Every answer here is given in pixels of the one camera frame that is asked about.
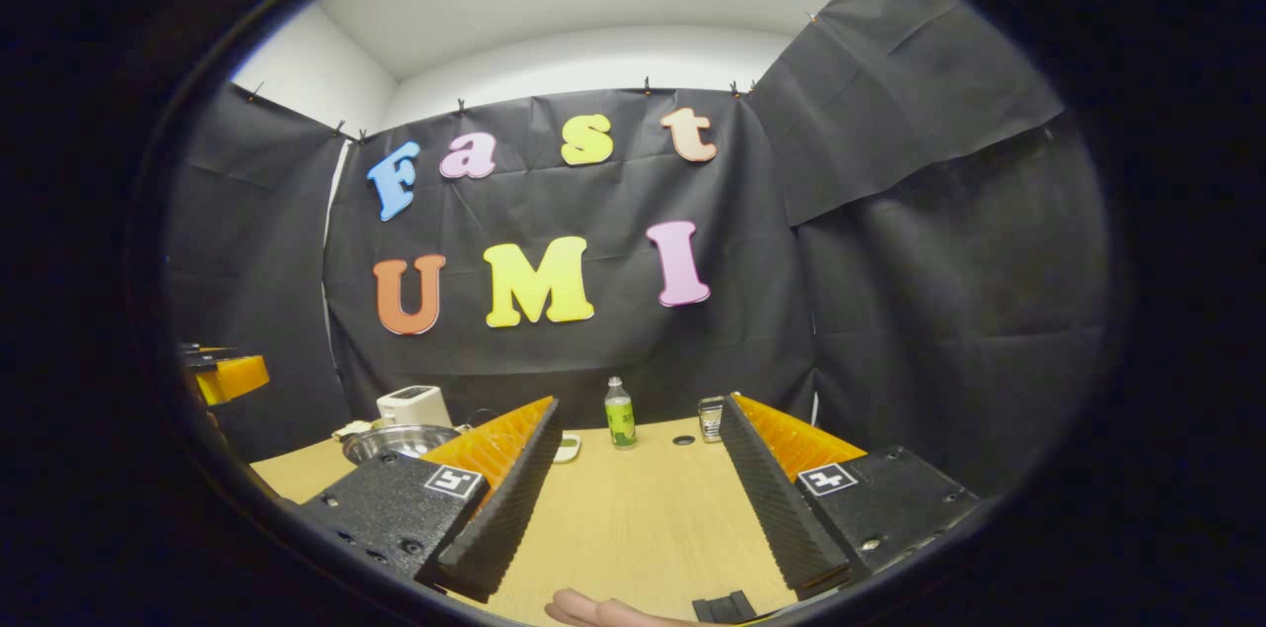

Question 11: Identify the black backdrop cloth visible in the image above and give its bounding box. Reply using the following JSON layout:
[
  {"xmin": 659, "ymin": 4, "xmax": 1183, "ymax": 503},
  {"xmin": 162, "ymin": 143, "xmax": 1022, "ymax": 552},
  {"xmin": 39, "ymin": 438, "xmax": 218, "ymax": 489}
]
[{"xmin": 163, "ymin": 0, "xmax": 1114, "ymax": 499}]

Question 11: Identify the white toaster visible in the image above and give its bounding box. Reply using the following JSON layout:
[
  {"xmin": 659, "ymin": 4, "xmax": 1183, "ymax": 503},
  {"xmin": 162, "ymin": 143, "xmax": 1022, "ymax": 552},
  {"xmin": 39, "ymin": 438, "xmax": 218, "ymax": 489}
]
[{"xmin": 377, "ymin": 386, "xmax": 453, "ymax": 428}]

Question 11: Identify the row of black cloth clips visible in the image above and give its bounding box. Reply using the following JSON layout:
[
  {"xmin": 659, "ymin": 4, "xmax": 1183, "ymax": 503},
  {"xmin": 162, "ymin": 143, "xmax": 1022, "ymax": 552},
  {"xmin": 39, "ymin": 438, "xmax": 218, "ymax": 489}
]
[{"xmin": 247, "ymin": 9, "xmax": 822, "ymax": 143}]

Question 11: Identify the steel pot with black handle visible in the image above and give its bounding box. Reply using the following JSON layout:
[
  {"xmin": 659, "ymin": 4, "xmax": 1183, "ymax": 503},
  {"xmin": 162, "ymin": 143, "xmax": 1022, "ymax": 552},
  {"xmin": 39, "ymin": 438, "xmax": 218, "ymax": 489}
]
[{"xmin": 342, "ymin": 424, "xmax": 461, "ymax": 465}]

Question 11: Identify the green drink bottle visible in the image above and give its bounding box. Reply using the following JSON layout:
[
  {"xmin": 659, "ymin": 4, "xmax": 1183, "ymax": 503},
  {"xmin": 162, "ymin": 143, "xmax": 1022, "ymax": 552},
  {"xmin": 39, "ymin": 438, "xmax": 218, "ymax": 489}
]
[{"xmin": 604, "ymin": 376, "xmax": 638, "ymax": 450}]

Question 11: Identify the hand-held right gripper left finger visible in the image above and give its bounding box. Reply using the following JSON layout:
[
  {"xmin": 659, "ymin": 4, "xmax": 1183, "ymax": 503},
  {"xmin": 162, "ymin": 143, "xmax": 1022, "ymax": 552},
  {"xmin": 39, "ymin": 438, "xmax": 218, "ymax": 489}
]
[{"xmin": 297, "ymin": 397, "xmax": 565, "ymax": 605}]

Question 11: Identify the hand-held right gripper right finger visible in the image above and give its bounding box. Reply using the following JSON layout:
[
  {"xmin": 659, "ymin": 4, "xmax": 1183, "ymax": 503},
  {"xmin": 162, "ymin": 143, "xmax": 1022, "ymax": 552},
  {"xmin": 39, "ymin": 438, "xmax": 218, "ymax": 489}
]
[{"xmin": 719, "ymin": 393, "xmax": 982, "ymax": 600}]

